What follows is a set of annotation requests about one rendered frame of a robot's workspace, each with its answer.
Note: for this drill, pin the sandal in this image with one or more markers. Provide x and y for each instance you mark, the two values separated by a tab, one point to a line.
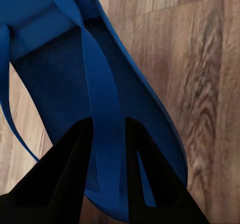
74	66

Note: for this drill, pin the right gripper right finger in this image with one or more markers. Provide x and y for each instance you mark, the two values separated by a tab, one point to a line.
174	203

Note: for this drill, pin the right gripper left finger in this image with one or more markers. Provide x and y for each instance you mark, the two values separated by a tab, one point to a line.
52	191

